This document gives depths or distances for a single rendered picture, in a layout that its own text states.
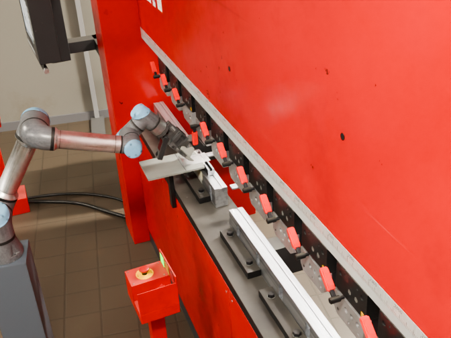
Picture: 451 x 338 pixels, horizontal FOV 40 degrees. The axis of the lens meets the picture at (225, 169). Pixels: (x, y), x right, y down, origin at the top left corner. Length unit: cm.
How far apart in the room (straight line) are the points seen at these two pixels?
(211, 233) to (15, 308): 94
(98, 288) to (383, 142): 270
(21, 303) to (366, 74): 200
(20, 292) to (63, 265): 117
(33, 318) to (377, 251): 186
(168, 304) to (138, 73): 152
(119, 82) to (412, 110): 251
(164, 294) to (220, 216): 44
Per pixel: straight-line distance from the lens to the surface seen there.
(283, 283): 214
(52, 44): 354
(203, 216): 265
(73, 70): 571
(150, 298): 242
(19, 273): 278
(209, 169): 276
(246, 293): 224
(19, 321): 295
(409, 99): 120
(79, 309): 364
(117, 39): 345
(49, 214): 452
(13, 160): 272
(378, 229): 141
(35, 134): 252
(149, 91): 358
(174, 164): 281
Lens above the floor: 235
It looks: 29 degrees down
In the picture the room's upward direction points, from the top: 3 degrees counter-clockwise
